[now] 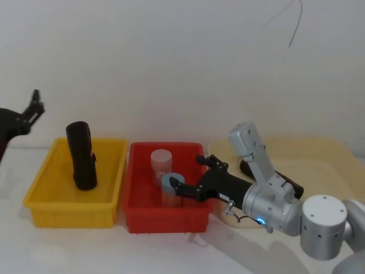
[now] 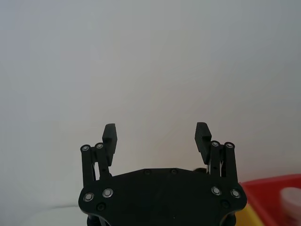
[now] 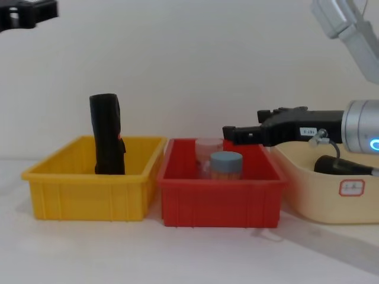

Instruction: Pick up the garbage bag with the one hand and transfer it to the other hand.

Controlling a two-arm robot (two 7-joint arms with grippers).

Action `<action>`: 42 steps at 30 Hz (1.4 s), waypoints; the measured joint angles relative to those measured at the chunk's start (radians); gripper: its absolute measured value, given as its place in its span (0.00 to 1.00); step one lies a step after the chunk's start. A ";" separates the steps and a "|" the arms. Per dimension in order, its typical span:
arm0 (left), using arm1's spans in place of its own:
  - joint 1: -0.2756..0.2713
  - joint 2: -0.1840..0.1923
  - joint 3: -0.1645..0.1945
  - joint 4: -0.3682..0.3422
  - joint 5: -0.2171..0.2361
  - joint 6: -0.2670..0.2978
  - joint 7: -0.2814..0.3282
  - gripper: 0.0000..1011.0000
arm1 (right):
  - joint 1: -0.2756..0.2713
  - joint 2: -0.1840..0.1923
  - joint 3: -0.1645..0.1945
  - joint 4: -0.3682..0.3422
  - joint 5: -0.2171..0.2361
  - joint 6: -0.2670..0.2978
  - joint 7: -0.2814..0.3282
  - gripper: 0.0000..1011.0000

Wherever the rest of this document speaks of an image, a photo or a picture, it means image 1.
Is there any red plastic bin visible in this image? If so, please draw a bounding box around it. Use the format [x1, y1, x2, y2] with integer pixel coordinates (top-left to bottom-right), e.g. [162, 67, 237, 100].
[122, 142, 216, 235]

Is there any thin dark hanging wire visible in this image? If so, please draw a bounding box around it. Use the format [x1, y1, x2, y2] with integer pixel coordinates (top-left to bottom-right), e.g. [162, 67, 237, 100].
[258, 0, 304, 49]

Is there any thin dark gripper cable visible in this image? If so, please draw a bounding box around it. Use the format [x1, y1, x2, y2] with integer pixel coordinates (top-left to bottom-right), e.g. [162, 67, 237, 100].
[224, 200, 259, 225]

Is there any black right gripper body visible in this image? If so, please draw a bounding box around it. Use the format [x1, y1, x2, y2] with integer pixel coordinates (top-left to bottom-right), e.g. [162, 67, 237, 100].
[196, 167, 255, 212]

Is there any yellow plastic bin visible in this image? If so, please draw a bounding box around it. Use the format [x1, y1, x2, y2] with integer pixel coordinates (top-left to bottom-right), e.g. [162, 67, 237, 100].
[22, 137, 129, 229]

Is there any beige plastic tray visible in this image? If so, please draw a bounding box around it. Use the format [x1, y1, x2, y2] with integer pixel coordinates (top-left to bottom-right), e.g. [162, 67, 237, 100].
[207, 136, 365, 229]

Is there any clear jar with white lid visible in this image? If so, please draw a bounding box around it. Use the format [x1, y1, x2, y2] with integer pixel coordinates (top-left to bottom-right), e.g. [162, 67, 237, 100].
[150, 150, 174, 188]

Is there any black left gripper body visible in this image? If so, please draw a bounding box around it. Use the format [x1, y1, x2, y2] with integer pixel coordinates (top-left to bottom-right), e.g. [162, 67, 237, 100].
[0, 107, 32, 138]

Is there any clear jar with blue lid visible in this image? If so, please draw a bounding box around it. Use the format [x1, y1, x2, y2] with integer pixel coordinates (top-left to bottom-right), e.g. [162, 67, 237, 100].
[161, 172, 186, 208]

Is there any dark brown cylindrical pouch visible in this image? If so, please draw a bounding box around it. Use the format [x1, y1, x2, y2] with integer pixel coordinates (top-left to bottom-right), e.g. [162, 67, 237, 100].
[239, 159, 305, 201]
[66, 121, 99, 191]

